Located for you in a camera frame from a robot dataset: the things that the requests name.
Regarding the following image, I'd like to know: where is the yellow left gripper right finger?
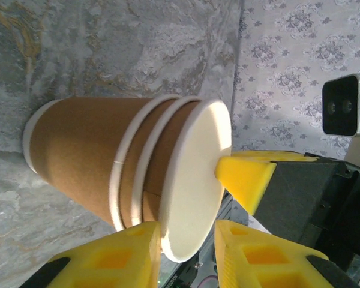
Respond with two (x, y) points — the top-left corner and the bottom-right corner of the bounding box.
(213, 219), (360, 288)

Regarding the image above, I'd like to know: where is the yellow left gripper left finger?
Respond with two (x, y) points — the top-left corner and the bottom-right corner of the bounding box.
(19, 221), (162, 288)

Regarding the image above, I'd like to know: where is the brown paper coffee cup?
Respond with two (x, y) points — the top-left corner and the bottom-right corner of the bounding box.
(22, 95), (181, 232)
(119, 96), (202, 229)
(140, 98), (232, 264)

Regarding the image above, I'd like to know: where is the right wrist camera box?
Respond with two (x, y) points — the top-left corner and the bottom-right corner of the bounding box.
(322, 73), (360, 138)

